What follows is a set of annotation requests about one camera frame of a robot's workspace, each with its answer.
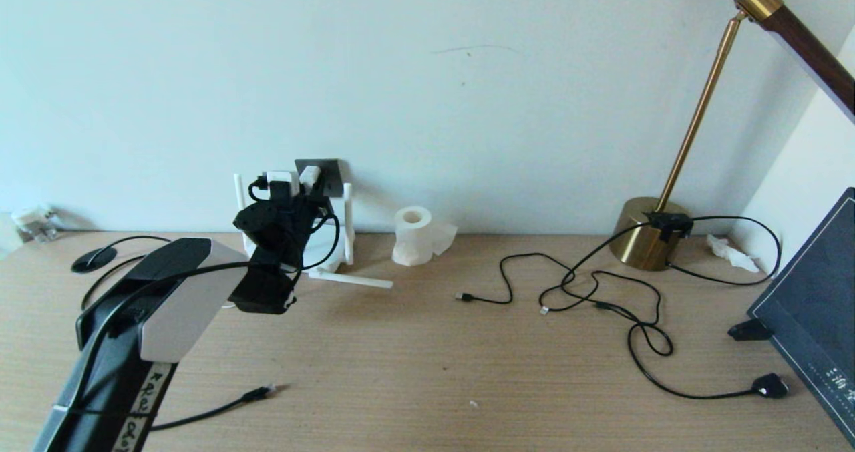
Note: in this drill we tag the dark framed board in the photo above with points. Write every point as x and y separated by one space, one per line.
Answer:
815 305

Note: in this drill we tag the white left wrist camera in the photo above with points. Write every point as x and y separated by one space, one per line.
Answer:
280 177

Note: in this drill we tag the white router with antennas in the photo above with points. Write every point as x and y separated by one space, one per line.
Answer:
349 232

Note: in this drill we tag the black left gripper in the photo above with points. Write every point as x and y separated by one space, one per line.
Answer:
280 228

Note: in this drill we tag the white toilet paper roll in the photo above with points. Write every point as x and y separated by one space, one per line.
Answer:
413 238

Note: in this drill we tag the black round desk grommet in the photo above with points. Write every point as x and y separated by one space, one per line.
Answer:
93 260

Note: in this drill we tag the white plastic wrapped item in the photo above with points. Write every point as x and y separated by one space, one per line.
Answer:
33 221

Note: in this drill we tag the grey wall socket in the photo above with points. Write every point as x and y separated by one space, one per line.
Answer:
332 175

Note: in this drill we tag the crumpled white tissue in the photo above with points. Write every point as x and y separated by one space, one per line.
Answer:
733 254

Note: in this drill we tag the brass desk lamp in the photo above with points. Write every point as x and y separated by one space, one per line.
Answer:
638 237

